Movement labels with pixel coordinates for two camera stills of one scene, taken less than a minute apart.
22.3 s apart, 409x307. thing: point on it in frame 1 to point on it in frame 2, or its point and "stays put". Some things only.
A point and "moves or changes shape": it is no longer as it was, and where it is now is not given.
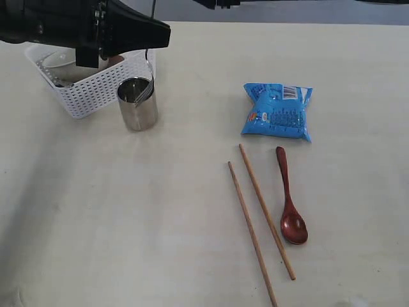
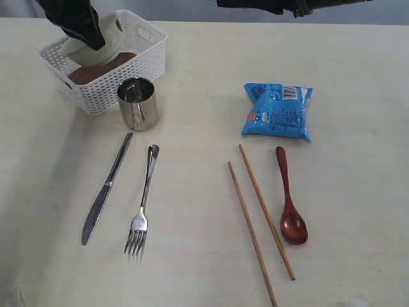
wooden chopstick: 253,234 stays put
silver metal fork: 150,89 to 138,229
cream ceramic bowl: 62,62 moves or changes shape
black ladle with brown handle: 293,226 stays put
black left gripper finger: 123,30 to 76,18
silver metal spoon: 64,85 to 98,204
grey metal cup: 144,116 stays put
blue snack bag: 278,110 stays put
